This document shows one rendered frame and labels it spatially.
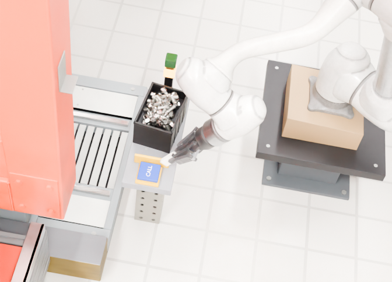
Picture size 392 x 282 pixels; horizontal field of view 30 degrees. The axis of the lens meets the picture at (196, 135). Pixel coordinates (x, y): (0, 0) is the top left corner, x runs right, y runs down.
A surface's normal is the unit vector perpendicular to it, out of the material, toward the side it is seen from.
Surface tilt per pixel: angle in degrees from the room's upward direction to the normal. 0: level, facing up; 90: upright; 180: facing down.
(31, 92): 90
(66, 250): 0
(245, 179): 0
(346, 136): 90
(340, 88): 88
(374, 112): 105
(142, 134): 90
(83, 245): 0
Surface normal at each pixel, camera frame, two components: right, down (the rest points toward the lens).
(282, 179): 0.11, -0.61
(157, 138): -0.29, 0.74
